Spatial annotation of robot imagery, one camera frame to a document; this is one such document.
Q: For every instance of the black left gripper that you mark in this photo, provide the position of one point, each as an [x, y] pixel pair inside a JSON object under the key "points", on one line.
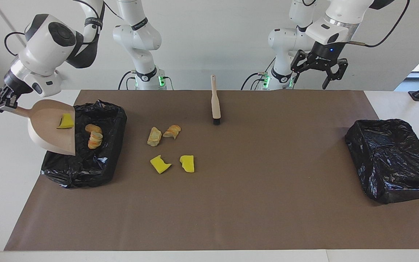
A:
{"points": [[326, 54]]}

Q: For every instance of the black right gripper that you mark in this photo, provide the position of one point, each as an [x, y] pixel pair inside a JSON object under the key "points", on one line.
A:
{"points": [[16, 83]]}

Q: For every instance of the pale pink plastic dustpan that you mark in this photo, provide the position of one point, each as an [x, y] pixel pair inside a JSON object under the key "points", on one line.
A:
{"points": [[49, 131]]}

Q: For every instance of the bright yellow sponge piece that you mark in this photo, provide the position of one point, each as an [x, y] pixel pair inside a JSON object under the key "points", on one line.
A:
{"points": [[66, 121], [187, 163], [160, 164]]}

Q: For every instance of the brown bread roll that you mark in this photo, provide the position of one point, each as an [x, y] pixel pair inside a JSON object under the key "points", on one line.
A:
{"points": [[93, 128]]}

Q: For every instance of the pale tan sponge scrap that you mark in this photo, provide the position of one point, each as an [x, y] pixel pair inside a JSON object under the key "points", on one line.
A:
{"points": [[95, 140]]}

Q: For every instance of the beige hand brush black bristles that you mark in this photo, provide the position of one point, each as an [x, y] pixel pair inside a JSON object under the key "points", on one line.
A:
{"points": [[215, 105]]}

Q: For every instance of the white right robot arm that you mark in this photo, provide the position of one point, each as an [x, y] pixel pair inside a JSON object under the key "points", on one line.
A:
{"points": [[49, 40]]}

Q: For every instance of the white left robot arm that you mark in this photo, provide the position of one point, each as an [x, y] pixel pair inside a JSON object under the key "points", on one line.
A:
{"points": [[293, 40]]}

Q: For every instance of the bin lined with black bag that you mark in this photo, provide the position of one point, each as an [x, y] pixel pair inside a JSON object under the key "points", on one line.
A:
{"points": [[86, 167], [391, 163]]}

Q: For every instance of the pale green-yellow sponge scrap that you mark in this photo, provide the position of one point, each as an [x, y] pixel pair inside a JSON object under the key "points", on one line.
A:
{"points": [[154, 136]]}

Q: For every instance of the orange striped sponge scrap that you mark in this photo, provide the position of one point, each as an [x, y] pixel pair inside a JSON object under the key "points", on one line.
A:
{"points": [[172, 131]]}

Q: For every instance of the brown paper table mat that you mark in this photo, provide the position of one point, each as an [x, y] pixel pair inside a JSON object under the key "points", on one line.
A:
{"points": [[209, 225]]}

